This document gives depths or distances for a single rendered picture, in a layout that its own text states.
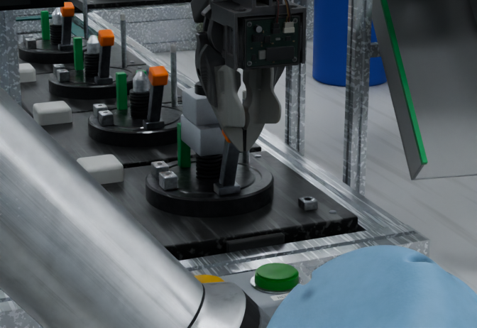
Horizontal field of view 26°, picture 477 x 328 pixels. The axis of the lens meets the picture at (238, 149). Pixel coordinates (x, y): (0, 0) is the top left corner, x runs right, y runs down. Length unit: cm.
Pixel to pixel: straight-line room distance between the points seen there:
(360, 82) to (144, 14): 115
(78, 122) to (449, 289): 92
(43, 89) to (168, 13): 77
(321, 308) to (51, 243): 16
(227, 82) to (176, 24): 135
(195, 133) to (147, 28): 124
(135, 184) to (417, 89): 34
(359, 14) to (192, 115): 24
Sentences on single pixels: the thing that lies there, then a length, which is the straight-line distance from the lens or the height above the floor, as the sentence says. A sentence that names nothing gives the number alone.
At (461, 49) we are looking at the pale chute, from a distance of 124.
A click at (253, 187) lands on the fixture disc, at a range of 110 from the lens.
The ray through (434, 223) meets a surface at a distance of 137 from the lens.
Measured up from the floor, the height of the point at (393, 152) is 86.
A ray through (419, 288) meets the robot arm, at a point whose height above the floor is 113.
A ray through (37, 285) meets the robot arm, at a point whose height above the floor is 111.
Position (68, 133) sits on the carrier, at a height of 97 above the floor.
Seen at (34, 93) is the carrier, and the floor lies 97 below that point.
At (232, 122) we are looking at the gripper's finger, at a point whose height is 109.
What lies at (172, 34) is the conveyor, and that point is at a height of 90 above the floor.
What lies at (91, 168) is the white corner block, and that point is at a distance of 117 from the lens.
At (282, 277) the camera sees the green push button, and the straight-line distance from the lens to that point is 93.
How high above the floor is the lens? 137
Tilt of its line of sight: 18 degrees down
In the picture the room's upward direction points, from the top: straight up
